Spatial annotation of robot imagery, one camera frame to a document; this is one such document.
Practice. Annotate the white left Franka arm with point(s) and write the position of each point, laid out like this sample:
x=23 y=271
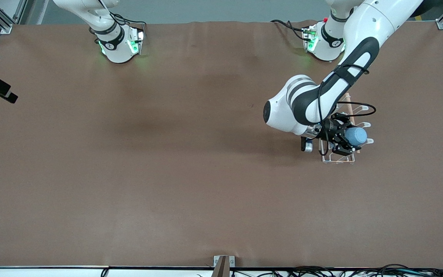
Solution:
x=302 y=111

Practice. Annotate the blue plastic cup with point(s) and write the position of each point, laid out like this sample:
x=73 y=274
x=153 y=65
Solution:
x=358 y=135

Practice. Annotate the brown table cover sheet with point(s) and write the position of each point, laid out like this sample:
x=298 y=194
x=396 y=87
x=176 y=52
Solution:
x=167 y=154

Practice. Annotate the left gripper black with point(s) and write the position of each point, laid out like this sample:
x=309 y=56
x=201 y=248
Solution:
x=331 y=131

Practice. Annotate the metal table edge bracket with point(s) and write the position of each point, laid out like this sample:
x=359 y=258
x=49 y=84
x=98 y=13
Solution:
x=223 y=263

